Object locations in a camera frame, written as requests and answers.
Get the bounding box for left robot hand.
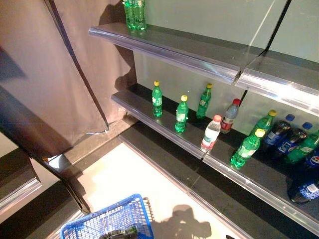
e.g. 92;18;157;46
99;229;137;239

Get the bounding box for green soda bottle yellow cap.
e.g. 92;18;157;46
249;109;277;140
134;0;147;32
195;83;213;120
152;80;163;118
230;128;266;169
284;129;319;165
124;0;137;32
174;94;189;133
123;225;138;236

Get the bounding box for dark side shelving unit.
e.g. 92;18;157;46
0;84;92;239

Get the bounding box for blue plastic shopping basket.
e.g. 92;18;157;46
60;193;155;239

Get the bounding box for dark cola bottle blue cap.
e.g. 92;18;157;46
261;114;296;152
303;149;319;172
271;121;314;160
287;174;319;204

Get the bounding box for water bottle red cap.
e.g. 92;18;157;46
220;98;241;134
200;114;222;153

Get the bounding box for black base shelf board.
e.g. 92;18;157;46
119;123;319;239

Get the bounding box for grey brown curtain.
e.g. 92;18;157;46
0;0;137;150

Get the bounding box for grey shelf board clear rail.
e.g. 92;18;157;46
88;22;244;85
234;48;319;118

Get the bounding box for black shelf upright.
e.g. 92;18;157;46
264;0;292;57

